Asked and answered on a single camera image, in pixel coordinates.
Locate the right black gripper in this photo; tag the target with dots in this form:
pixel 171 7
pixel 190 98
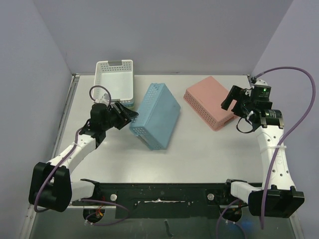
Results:
pixel 239 100

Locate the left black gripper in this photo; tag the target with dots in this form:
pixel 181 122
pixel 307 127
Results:
pixel 126 115

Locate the pink plastic basket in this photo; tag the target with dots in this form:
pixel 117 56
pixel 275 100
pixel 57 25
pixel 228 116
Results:
pixel 205 98

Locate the blue plastic basket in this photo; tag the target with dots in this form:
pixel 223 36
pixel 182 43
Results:
pixel 157 117
pixel 129 103

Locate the white plastic basket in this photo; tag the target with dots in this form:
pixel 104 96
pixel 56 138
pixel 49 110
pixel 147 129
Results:
pixel 117 77

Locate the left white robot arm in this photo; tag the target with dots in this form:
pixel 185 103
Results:
pixel 51 185

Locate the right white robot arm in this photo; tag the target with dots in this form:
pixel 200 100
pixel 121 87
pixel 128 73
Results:
pixel 277 196

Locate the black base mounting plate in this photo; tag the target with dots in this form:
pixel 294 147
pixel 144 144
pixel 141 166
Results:
pixel 164 201

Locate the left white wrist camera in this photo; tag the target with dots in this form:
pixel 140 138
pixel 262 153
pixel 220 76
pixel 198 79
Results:
pixel 104 99

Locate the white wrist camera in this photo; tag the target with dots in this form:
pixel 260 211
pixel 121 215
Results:
pixel 104 99
pixel 257 82

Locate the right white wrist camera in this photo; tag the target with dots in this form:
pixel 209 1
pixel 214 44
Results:
pixel 257 82

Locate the aluminium frame rail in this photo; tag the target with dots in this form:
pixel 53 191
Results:
pixel 66 110

